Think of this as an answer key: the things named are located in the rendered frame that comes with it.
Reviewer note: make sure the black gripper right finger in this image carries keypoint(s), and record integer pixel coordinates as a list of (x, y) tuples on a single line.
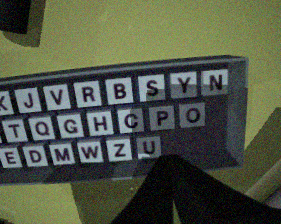
[(200, 199)]

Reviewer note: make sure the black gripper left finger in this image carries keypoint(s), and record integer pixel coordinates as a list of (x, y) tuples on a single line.
[(153, 202)]

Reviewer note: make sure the grey keyboard with keys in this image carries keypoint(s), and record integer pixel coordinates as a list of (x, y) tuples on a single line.
[(111, 123)]

